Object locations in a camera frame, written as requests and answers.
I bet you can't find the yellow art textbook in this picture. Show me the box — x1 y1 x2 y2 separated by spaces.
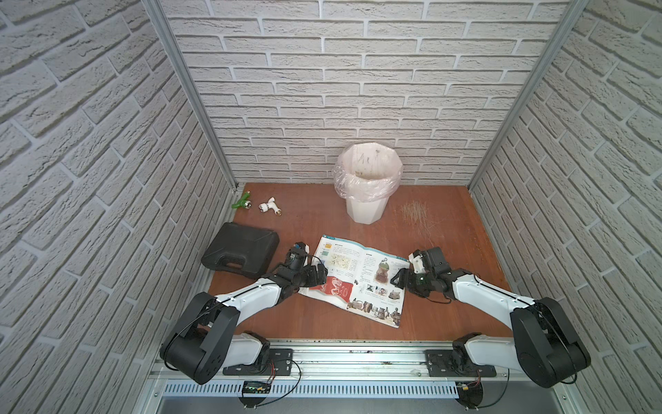
299 236 410 329

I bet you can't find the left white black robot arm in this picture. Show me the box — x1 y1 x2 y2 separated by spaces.
159 243 328 385

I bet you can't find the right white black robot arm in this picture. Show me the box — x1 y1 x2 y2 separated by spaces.
391 248 591 388

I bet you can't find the black plastic tool case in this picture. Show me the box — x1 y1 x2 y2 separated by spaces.
201 223 279 279

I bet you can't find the white pipe fitting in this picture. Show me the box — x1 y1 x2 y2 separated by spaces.
259 197 282 217

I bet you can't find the green pipe fitting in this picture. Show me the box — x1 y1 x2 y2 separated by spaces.
231 191 252 210

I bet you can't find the white trash bin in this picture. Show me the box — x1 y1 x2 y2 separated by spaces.
335 142 403 225

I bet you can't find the clear pink bin liner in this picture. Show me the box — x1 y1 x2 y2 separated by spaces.
332 142 404 204

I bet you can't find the right controller board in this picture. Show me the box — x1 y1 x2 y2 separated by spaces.
455 382 484 410

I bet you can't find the controller board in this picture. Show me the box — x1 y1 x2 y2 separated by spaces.
241 381 272 396
455 382 484 410

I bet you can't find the left controller board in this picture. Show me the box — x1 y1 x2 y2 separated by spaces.
241 381 272 396

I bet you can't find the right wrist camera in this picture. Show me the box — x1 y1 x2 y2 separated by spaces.
409 250 427 274

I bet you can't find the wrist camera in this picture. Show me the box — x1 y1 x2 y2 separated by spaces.
289 241 310 263
409 250 427 274

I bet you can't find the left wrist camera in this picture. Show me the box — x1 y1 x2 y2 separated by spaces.
289 241 310 263

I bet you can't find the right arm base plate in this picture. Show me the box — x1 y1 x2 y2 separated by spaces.
424 349 497 378

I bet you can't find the aluminium frame rail front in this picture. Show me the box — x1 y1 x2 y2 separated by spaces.
147 338 572 384

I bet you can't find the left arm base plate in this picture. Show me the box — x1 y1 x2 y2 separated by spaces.
222 348 294 377

